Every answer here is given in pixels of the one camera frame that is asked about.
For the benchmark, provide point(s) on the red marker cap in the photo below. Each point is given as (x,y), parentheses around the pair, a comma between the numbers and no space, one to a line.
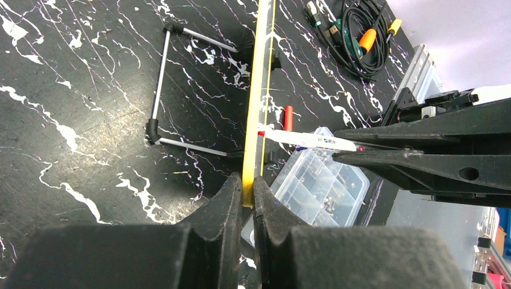
(288,118)

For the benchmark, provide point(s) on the white red whiteboard marker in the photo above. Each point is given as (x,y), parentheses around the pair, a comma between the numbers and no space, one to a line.
(309,140)

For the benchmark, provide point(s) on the clear plastic screw box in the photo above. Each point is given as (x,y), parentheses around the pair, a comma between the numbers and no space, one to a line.
(319,190)

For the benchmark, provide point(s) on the yellow framed whiteboard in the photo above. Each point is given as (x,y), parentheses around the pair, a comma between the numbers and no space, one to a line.
(257,116)

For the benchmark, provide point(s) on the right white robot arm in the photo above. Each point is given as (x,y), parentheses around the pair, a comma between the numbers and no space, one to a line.
(449,147)

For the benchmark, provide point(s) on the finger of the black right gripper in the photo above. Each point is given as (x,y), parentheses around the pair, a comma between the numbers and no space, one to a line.
(482,180)
(492,118)

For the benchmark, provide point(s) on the green handled screwdriver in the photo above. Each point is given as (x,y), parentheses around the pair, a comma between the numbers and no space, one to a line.
(345,43)

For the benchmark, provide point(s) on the orange handled screwdriver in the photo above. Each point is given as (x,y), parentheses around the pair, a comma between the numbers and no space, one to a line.
(367,41)

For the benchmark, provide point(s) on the aluminium side rail right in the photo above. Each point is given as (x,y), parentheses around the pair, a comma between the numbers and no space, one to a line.
(422,77)

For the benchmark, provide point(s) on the black ethernet cable teal plug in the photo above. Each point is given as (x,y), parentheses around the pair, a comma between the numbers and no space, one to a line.
(358,38)

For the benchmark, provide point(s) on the whiteboard metal stand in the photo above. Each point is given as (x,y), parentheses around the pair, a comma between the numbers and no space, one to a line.
(201,96)

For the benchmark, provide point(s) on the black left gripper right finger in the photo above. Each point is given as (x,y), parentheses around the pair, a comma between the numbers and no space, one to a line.
(293,254)

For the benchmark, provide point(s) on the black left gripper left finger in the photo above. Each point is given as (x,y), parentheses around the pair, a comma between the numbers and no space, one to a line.
(200,251)

